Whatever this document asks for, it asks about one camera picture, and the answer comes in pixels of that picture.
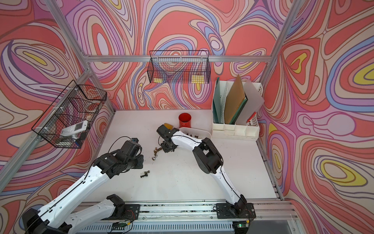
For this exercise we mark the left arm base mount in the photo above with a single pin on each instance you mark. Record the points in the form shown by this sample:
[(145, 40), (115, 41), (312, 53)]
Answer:
[(125, 212)]

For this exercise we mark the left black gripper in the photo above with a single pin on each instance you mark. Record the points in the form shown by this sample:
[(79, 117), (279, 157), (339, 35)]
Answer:
[(140, 159)]

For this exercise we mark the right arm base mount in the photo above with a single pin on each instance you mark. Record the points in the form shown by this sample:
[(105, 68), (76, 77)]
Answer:
[(227, 211)]

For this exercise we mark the white remote control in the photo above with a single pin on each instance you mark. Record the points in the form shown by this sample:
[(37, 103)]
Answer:
[(73, 131)]

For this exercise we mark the grey folder sheet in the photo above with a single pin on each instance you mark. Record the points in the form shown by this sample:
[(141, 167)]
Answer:
[(254, 94)]

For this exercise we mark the black wire basket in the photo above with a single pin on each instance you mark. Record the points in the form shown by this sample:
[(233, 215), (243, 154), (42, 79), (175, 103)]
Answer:
[(75, 103), (179, 66)]

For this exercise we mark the white desk file organizer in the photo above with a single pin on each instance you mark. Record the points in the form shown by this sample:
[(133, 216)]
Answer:
[(249, 131)]

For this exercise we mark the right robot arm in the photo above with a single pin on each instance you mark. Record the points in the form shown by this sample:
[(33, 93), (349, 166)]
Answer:
[(209, 160)]

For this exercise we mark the white plastic storage box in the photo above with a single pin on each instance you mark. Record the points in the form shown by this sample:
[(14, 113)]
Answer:
[(198, 132)]

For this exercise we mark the dark bronze piece pair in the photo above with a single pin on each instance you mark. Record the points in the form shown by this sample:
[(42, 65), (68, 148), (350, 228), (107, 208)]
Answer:
[(145, 174)]

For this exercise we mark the red metal bucket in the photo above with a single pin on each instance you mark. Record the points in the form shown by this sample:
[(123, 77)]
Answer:
[(185, 120)]

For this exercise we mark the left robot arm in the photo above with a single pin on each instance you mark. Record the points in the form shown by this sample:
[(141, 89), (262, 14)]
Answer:
[(59, 217)]

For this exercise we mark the brown cardboard folder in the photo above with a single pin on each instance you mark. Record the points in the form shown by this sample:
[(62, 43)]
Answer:
[(235, 101)]

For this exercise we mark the black wire basket back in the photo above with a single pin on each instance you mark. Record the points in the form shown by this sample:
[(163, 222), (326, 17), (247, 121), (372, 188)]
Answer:
[(179, 66)]

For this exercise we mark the black wire basket left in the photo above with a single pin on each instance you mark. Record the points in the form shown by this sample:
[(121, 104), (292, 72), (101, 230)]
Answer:
[(75, 103)]

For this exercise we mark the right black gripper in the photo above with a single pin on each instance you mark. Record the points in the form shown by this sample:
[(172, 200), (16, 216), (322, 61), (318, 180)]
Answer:
[(166, 150)]

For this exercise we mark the yellow wallet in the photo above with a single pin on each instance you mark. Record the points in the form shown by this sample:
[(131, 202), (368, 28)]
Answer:
[(168, 126)]

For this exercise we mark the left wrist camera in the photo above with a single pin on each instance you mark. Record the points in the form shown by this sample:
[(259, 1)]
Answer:
[(135, 140)]

